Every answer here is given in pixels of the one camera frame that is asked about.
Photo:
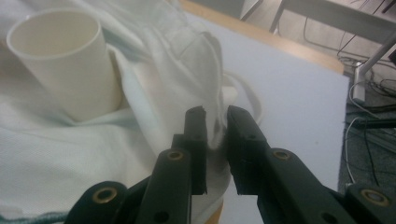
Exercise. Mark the white patterned cloth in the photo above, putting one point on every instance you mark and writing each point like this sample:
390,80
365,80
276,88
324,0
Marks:
62,155

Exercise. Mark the white metal desk frame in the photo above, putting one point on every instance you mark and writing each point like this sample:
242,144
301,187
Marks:
336,15

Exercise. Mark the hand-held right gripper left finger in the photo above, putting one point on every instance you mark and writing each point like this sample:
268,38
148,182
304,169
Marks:
197,149

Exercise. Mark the white cup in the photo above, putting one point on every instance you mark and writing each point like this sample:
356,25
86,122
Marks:
71,74

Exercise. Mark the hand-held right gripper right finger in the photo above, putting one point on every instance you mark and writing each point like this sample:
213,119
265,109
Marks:
246,149

